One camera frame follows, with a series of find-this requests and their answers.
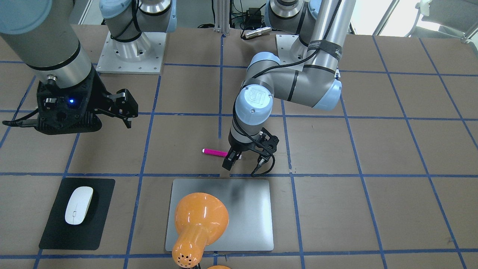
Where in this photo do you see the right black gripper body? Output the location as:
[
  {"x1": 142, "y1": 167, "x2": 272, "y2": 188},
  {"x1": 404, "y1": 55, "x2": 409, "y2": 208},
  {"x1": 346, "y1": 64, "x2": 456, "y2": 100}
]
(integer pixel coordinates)
[{"x1": 34, "y1": 69, "x2": 112, "y2": 135}]

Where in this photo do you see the aluminium frame post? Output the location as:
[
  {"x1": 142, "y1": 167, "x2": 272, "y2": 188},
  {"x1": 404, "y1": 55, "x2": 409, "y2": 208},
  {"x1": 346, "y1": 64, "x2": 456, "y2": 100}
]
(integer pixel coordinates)
[{"x1": 213, "y1": 0, "x2": 231, "y2": 36}]

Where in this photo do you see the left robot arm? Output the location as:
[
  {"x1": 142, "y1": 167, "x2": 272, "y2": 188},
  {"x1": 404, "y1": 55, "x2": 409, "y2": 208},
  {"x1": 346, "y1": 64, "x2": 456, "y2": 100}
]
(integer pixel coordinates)
[{"x1": 222, "y1": 0, "x2": 356, "y2": 177}]

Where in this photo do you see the white computer mouse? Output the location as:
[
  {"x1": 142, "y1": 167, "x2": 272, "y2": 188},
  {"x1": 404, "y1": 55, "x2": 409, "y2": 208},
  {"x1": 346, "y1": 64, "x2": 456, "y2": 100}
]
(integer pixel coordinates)
[{"x1": 64, "y1": 186, "x2": 94, "y2": 225}]

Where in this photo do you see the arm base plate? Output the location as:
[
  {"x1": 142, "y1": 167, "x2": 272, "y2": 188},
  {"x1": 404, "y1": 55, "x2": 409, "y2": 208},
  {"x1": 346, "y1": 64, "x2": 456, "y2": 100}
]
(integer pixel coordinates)
[
  {"x1": 276, "y1": 34, "x2": 340, "y2": 80},
  {"x1": 97, "y1": 32, "x2": 167, "y2": 75}
]

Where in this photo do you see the orange desk lamp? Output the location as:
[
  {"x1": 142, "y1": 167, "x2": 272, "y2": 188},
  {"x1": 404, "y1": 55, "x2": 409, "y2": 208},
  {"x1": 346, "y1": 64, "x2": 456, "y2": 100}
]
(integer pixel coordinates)
[{"x1": 172, "y1": 192, "x2": 229, "y2": 269}]

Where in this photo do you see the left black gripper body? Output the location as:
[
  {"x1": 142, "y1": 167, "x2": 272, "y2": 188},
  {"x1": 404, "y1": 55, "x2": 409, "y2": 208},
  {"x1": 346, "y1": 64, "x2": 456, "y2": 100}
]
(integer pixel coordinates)
[{"x1": 229, "y1": 140, "x2": 251, "y2": 155}]

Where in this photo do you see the black mousepad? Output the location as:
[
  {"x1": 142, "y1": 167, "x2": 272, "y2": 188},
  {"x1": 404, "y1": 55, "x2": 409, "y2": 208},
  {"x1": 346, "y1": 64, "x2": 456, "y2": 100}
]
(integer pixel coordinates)
[{"x1": 39, "y1": 177, "x2": 115, "y2": 250}]

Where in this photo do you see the pink marker pen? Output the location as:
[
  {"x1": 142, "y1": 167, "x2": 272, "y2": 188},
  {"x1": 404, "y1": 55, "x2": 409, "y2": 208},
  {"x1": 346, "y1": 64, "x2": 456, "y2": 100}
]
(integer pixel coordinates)
[{"x1": 202, "y1": 148, "x2": 228, "y2": 158}]

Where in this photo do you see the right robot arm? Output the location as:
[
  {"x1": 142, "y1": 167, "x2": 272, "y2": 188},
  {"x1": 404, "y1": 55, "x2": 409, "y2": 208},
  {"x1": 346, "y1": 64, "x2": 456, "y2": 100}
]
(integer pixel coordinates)
[{"x1": 1, "y1": 0, "x2": 177, "y2": 135}]

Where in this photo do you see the silver laptop notebook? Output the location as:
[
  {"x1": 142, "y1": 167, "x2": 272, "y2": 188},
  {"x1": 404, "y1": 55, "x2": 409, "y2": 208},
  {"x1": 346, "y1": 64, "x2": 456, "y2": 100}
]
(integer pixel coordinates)
[{"x1": 165, "y1": 178, "x2": 274, "y2": 251}]

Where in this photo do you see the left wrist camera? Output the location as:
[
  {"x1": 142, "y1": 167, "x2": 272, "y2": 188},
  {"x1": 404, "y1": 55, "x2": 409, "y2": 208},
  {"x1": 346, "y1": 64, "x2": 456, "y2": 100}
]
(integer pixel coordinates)
[{"x1": 251, "y1": 127, "x2": 279, "y2": 168}]

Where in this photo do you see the silver metal cylinder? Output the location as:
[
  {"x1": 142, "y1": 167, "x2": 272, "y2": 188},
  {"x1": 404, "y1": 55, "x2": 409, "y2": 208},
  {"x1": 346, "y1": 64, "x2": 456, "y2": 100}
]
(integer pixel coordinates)
[{"x1": 241, "y1": 26, "x2": 273, "y2": 40}]

